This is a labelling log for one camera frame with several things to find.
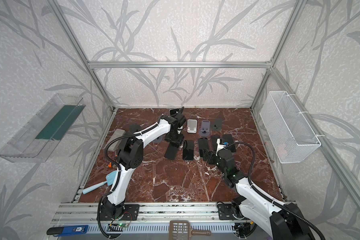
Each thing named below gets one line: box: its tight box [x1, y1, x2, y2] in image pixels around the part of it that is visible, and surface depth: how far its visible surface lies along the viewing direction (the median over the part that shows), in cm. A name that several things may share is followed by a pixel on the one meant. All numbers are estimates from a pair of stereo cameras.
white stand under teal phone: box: [187, 119, 197, 133], surface depth 107 cm
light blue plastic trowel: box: [82, 170, 118, 194], surface depth 85 cm
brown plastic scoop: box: [169, 220, 212, 240], surface depth 70 cm
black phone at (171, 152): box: [164, 142, 178, 160], surface depth 96 cm
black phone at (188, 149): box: [182, 140, 194, 160], surface depth 98 cm
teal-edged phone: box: [198, 137, 209, 150], surface depth 101 cm
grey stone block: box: [105, 128, 126, 152], surface depth 104 cm
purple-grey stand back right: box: [199, 120, 211, 137], surface depth 102 cm
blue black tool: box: [46, 225, 89, 237], surface depth 68 cm
